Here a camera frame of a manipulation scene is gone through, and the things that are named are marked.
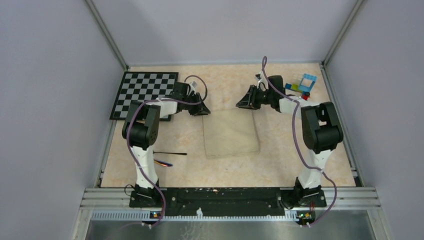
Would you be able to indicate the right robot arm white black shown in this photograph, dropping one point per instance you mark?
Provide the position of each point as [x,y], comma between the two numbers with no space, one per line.
[320,125]

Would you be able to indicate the beige cloth napkin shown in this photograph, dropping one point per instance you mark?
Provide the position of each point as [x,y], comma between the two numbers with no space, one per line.
[230,133]

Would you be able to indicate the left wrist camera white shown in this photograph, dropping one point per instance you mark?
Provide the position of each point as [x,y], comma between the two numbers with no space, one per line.
[192,86]

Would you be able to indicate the black spoon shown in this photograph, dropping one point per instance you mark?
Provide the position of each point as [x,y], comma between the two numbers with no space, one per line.
[171,153]

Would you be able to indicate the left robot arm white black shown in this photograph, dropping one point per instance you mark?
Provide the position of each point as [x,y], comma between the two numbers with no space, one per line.
[141,130]

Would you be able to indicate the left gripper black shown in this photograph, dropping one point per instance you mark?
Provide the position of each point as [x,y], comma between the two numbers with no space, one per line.
[200,108]

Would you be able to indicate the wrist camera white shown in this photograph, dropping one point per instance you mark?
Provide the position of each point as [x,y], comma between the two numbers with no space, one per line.
[260,79]
[192,86]

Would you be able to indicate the white slotted cable duct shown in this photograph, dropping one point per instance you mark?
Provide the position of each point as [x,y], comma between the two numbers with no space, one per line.
[153,216]

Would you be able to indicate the black white checkerboard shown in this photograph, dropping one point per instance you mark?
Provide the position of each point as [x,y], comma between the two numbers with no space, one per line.
[141,86]

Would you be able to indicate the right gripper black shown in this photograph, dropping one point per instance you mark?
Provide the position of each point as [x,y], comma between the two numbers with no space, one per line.
[249,101]

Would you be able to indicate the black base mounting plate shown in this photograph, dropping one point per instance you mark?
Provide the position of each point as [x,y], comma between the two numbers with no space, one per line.
[226,201]

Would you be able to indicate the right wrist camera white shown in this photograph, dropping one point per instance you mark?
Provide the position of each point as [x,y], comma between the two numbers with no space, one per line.
[260,79]

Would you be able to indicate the iridescent rainbow knife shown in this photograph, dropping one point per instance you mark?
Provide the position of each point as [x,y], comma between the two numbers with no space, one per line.
[164,164]

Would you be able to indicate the colourful toy brick structure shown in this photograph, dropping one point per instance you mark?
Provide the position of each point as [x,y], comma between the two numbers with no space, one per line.
[302,83]

